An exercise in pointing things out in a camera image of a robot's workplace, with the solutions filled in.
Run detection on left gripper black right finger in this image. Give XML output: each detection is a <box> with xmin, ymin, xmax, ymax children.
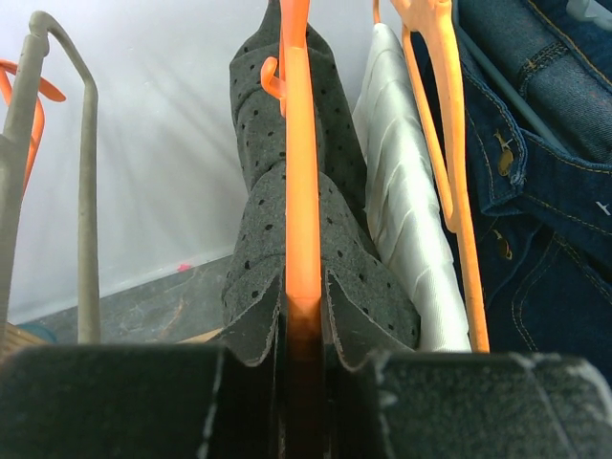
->
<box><xmin>324</xmin><ymin>267</ymin><xmax>612</xmax><ymax>459</ymax></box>

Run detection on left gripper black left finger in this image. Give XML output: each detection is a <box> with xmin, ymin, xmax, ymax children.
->
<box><xmin>0</xmin><ymin>267</ymin><xmax>283</xmax><ymax>459</ymax></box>

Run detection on dark grey dotted garment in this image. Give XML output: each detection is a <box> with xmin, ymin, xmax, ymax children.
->
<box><xmin>221</xmin><ymin>1</ymin><xmax>421</xmax><ymax>350</ymax></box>

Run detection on orange hanger of grey garment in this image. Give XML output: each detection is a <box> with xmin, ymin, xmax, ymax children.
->
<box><xmin>260</xmin><ymin>0</ymin><xmax>322</xmax><ymax>459</ymax></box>

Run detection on orange hanger of skirt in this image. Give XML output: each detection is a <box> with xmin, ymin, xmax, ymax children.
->
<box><xmin>0</xmin><ymin>57</ymin><xmax>67</xmax><ymax>197</ymax></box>

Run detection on orange hanger of white garment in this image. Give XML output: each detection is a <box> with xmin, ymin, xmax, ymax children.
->
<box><xmin>394</xmin><ymin>1</ymin><xmax>490</xmax><ymax>353</ymax></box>

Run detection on blue-grey hanger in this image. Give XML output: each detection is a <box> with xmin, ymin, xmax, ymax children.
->
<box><xmin>457</xmin><ymin>1</ymin><xmax>611</xmax><ymax>163</ymax></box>

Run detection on teal plastic bin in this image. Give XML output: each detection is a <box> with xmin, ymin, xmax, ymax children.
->
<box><xmin>18</xmin><ymin>323</ymin><xmax>57</xmax><ymax>343</ymax></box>

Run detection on white garment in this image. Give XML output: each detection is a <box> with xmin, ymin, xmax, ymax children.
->
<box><xmin>353</xmin><ymin>23</ymin><xmax>471</xmax><ymax>352</ymax></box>

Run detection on blue denim jeans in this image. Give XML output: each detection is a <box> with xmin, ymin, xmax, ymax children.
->
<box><xmin>453</xmin><ymin>1</ymin><xmax>611</xmax><ymax>375</ymax></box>

